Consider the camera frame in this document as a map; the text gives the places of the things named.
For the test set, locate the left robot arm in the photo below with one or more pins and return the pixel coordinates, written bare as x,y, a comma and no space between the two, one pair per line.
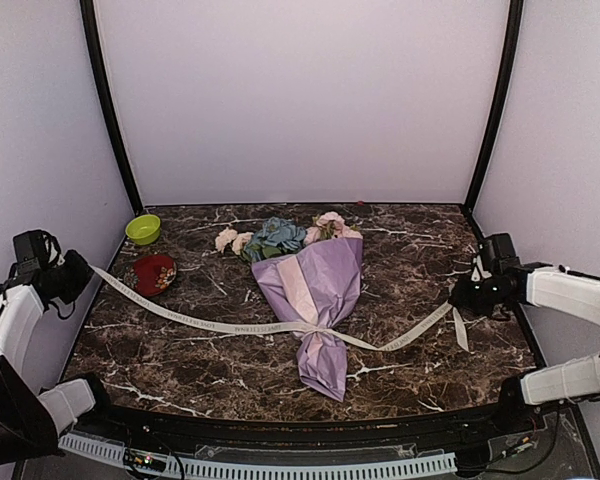
32,420

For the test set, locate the white fake flower stem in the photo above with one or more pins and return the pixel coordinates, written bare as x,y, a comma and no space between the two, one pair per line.
231,239

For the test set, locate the black front rail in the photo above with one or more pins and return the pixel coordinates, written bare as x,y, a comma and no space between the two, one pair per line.
232,415

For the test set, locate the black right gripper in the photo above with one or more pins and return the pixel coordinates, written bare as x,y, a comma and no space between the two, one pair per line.
461,299

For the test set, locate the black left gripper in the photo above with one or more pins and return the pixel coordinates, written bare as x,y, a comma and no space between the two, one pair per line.
84,274

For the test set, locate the lime green bowl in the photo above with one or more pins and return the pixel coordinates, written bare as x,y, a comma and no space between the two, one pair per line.
144,229

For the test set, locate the purple and pink wrapping paper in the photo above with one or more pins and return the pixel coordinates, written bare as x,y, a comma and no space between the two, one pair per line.
319,286

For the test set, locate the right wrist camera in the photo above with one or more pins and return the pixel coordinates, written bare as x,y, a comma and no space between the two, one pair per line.
496,254

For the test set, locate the white printed ribbon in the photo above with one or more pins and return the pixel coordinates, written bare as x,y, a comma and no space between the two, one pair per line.
286,327

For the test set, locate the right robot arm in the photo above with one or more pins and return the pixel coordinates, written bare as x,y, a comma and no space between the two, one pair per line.
564,309

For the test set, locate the grey cable duct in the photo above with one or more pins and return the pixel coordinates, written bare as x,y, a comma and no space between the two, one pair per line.
209,462

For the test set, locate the blue fake flower stem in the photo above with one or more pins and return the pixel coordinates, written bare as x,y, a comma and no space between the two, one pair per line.
277,237

